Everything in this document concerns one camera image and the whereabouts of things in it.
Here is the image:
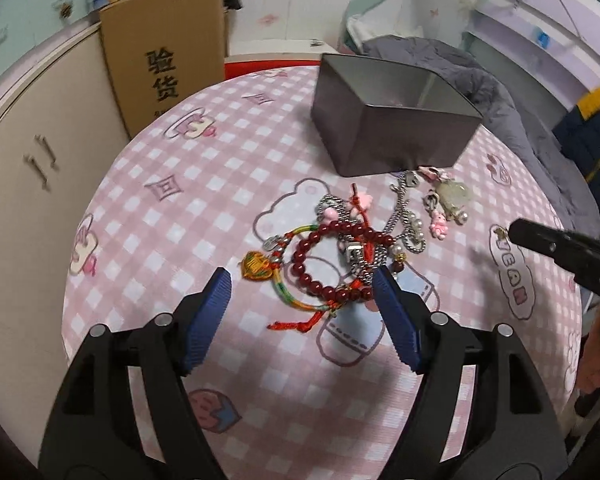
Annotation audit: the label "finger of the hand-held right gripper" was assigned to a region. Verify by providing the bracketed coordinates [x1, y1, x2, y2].
[509, 217, 583, 281]

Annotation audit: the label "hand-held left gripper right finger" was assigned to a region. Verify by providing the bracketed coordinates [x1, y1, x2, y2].
[371, 266, 568, 480]

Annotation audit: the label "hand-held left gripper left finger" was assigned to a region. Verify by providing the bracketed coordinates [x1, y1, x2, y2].
[39, 267, 233, 480]

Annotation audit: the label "chunky silver chain bracelet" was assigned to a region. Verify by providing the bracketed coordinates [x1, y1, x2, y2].
[316, 194, 381, 286]

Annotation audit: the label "colourful cord bracelet gold charm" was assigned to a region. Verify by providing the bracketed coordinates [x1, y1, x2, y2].
[240, 225, 342, 333]

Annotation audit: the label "jade pendant keychain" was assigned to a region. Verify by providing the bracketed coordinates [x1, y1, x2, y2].
[420, 164, 473, 238]

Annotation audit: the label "silver chain with pearls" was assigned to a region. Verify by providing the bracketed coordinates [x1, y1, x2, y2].
[380, 170, 428, 273]

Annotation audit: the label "red bead bracelet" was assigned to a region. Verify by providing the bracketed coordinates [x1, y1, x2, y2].
[291, 220, 398, 306]

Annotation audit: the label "pink flower red cord charm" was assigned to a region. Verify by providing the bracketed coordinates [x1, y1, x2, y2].
[325, 182, 376, 241]

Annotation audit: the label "grey metal box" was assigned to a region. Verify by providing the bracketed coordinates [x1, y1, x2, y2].
[310, 52, 483, 178]

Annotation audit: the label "person's right hand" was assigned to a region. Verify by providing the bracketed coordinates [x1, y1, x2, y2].
[576, 305, 600, 413]

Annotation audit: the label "pink checked bear tablecloth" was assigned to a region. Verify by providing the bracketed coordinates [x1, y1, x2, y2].
[62, 65, 588, 480]

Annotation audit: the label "blue and yellow garment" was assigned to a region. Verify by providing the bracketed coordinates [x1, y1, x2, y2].
[552, 80, 600, 186]

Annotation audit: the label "grey quilt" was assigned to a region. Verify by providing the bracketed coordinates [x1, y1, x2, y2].
[360, 35, 600, 241]

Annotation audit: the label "large cardboard box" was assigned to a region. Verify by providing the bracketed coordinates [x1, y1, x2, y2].
[99, 0, 229, 141]

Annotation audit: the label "cream cabinet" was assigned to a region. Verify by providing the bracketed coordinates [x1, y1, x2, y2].
[0, 22, 131, 396]

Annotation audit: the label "mint green drawers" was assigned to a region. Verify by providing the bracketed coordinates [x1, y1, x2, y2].
[0, 0, 106, 78]

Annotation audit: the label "metal cabinet handle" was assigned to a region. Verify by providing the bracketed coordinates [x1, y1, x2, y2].
[24, 156, 49, 192]
[34, 135, 59, 171]

